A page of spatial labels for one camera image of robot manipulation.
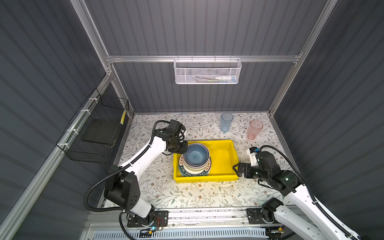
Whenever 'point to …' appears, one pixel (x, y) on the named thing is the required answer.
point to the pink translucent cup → (254, 127)
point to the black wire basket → (92, 135)
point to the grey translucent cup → (226, 119)
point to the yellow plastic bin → (224, 162)
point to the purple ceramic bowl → (195, 167)
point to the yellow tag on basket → (123, 118)
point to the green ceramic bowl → (194, 172)
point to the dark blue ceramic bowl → (197, 155)
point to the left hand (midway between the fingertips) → (185, 149)
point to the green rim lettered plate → (184, 173)
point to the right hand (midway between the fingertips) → (241, 168)
